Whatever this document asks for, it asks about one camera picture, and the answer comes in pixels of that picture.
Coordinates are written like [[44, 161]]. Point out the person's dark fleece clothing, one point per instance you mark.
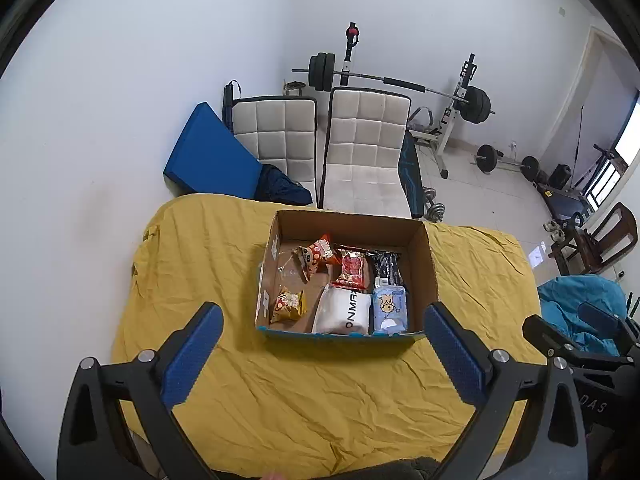
[[350, 470]]

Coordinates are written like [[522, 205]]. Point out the window with railing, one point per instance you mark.
[[620, 170]]

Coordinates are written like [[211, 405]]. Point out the light blue tissue pack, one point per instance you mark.
[[390, 307]]

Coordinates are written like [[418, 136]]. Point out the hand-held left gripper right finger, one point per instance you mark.
[[452, 355]]

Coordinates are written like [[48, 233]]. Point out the pair of white shoes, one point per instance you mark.
[[554, 229]]

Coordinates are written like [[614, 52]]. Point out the teal blanket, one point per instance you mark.
[[565, 300]]

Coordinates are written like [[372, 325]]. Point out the red snack packet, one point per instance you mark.
[[351, 267]]

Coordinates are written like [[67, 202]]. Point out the black speaker box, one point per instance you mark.
[[560, 176]]

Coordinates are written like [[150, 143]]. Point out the short barbell with black plates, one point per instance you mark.
[[486, 157]]

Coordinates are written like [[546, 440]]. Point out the white padded chair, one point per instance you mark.
[[272, 135], [367, 145]]

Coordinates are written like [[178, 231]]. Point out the white barbell rack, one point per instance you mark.
[[447, 130]]

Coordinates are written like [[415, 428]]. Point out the dark wooden chair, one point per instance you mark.
[[612, 240]]

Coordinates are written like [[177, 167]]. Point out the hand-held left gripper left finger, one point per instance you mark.
[[192, 355]]

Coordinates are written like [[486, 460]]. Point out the cardboard box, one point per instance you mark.
[[345, 240]]

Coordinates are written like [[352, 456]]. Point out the black foil packet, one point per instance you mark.
[[386, 265]]

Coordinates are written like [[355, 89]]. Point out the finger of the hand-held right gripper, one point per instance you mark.
[[565, 340], [610, 320]]

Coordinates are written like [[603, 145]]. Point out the dark blue cloth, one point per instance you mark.
[[280, 187]]

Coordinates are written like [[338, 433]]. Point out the black folded pole tool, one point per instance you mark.
[[229, 105]]

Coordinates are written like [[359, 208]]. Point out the orange panda snack packet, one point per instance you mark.
[[315, 255]]

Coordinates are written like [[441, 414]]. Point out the blue foam mat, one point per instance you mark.
[[210, 155]]

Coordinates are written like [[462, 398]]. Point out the black treadmill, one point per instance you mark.
[[565, 200]]

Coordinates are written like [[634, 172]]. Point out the small brown stool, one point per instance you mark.
[[294, 88]]

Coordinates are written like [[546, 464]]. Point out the long barbell with black plates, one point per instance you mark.
[[400, 82]]

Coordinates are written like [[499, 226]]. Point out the white tissue pack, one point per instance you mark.
[[340, 310]]

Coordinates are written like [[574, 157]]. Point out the black weight bench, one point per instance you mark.
[[411, 175]]

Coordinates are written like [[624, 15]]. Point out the yellow tablecloth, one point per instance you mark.
[[300, 395]]

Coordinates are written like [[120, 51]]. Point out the small yellow snack packet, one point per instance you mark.
[[288, 306]]

